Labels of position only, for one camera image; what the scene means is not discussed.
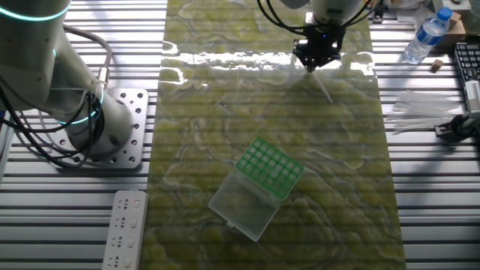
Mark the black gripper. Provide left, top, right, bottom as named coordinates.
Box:
left=292, top=22, right=348, bottom=74

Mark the large clear pipette tip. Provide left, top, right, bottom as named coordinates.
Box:
left=307, top=70, right=334, bottom=105

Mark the green pipette tip holder box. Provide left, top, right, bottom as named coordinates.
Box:
left=208, top=136, right=305, bottom=242

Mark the pile of clear pipette tips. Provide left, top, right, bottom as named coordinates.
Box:
left=384, top=89, right=466, bottom=135

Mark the clear water bottle blue cap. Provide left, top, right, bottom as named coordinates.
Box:
left=403, top=6, right=454, bottom=65

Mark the green marble pattern mat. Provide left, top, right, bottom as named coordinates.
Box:
left=139, top=0, right=407, bottom=270

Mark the cardboard box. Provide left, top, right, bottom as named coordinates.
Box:
left=436, top=10, right=467, bottom=49

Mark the white box with black knob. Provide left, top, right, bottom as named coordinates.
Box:
left=441, top=0, right=473, bottom=11

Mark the black keyboard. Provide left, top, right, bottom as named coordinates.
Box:
left=453, top=42, right=480, bottom=83

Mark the white power strip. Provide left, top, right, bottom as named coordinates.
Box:
left=101, top=189, right=150, bottom=270

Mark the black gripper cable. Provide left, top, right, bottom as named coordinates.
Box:
left=256, top=0, right=376, bottom=37

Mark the black device with orange wire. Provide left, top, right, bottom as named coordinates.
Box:
left=365, top=0, right=387, bottom=20

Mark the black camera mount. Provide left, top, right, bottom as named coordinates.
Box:
left=434, top=111, right=480, bottom=143

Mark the ribbed silver depth camera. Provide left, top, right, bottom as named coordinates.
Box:
left=463, top=79, right=480, bottom=113

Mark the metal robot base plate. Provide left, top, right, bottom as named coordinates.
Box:
left=49, top=88, right=150, bottom=170

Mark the thick grey robot cable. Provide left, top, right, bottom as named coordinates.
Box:
left=63, top=24, right=114, bottom=91

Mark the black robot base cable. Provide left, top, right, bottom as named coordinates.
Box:
left=0, top=74, right=107, bottom=170

